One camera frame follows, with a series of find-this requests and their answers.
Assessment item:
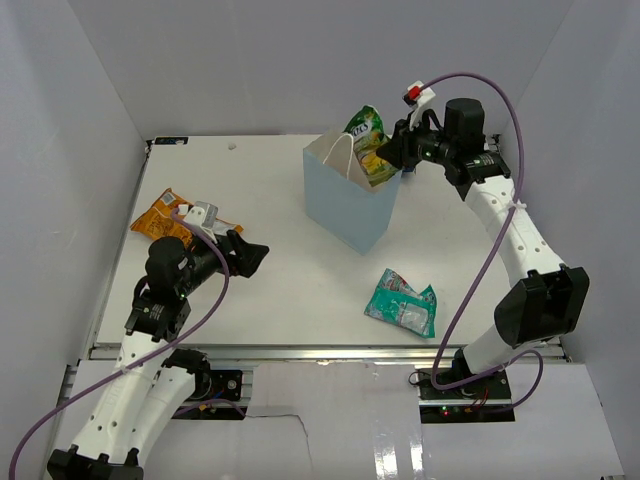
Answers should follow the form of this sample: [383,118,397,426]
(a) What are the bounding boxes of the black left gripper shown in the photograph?
[176,225,268,296]

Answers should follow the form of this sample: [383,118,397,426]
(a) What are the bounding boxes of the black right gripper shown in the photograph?
[377,111,457,170]

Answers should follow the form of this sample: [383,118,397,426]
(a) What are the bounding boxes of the green Fox's candy bag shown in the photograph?
[343,105,398,187]

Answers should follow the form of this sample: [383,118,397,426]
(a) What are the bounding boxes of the teal Fox's candy bag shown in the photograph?
[364,268,437,339]

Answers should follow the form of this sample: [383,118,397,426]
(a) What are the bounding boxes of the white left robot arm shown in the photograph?
[47,230,269,479]

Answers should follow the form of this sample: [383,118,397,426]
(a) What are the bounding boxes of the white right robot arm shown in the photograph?
[377,88,590,399]

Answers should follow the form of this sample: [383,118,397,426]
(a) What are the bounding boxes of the light blue paper bag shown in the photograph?
[303,130,401,255]

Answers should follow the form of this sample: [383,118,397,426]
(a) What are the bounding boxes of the orange chip bag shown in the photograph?
[130,188,243,250]

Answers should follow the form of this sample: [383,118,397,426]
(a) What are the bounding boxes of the black left corner label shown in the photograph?
[153,137,189,145]

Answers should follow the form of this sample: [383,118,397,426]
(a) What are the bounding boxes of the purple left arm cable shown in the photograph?
[8,207,231,480]

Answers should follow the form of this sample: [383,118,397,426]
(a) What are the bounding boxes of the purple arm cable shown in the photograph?
[8,207,231,480]
[408,72,544,414]

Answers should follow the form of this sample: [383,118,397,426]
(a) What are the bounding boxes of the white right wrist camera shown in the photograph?
[403,81,436,131]

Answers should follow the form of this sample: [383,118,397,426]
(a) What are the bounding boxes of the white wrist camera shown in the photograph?
[403,81,436,131]
[177,201,218,243]

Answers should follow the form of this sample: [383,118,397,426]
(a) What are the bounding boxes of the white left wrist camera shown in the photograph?
[177,201,218,243]

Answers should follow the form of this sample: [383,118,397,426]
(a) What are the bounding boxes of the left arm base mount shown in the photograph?
[173,369,246,421]

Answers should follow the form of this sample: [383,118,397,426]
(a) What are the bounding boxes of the aluminium table edge rail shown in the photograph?
[89,343,566,363]

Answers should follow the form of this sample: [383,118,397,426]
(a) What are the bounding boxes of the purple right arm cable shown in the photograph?
[408,72,544,414]

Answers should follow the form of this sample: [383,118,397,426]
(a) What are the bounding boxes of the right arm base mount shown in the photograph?
[408,370,515,425]

